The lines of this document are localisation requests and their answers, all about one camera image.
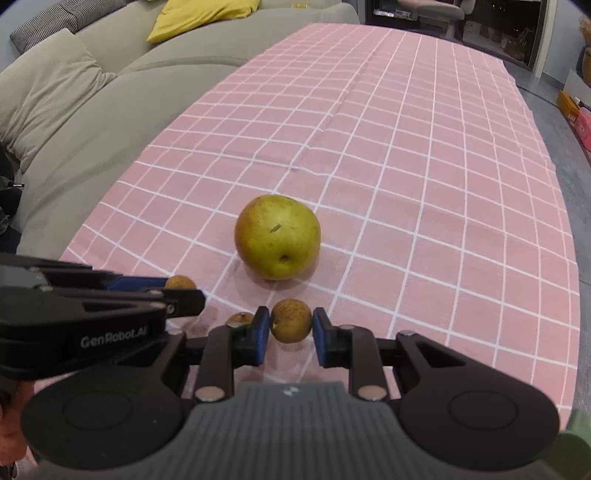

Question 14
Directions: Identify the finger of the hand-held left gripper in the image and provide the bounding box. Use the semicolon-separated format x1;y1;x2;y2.
44;286;206;324
28;261;169;292

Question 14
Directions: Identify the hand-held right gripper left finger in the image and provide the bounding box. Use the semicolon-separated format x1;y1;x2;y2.
159;307;271;402

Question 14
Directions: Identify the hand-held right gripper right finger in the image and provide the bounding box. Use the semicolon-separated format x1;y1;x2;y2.
313;308;469;401

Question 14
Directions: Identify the green plate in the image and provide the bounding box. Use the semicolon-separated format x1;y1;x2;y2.
554;411;591;480

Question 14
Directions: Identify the green-yellow pear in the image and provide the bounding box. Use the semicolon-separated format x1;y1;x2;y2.
235;195;321;281

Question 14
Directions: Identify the black bag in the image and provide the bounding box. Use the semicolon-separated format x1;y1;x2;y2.
0;148;25;236

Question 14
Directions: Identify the beige sofa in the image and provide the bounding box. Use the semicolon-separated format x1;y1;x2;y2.
0;0;361;259

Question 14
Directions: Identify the pink checked tablecloth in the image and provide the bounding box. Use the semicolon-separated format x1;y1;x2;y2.
34;23;581;416

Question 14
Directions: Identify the beige cushion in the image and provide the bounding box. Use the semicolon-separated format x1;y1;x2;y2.
0;44;116;174

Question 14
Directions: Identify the striped grey cushion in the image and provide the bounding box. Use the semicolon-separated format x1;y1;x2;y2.
10;0;88;54

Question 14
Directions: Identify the yellow cushion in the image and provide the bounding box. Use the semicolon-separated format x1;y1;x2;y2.
147;0;262;44

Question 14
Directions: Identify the pink box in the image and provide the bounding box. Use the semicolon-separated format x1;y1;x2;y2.
573;108;591;153

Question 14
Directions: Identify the orange box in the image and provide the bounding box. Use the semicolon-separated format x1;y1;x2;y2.
556;90;580;121

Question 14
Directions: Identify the pink office chair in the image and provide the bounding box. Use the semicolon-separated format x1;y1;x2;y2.
397;0;465;21

